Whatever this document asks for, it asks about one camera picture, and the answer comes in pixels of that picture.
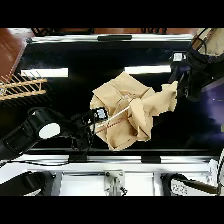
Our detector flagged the tan shirt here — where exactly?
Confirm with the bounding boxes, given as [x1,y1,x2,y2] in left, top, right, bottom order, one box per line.
[89,70,180,152]

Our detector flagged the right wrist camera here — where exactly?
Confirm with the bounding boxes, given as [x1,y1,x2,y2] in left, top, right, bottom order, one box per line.
[172,51,188,63]

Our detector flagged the black cable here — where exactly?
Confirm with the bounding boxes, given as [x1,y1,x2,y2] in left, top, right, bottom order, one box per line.
[0,123,98,167]

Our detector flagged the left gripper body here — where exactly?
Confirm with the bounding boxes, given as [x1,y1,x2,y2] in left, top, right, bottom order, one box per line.
[69,111,97,135]

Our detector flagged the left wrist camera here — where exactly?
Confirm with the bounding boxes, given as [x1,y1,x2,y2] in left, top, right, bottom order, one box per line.
[92,106,110,122]

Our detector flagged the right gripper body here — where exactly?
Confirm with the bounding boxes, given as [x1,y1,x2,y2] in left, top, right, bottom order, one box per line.
[168,61,193,99]

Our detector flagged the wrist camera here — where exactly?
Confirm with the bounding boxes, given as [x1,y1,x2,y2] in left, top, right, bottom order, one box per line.
[92,106,110,122]
[172,51,188,63]

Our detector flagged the beige garment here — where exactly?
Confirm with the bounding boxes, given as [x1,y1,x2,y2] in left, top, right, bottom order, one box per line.
[194,28,224,56]

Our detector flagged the brown clothes hanger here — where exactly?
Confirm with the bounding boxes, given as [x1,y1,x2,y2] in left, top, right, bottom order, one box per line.
[0,73,48,102]

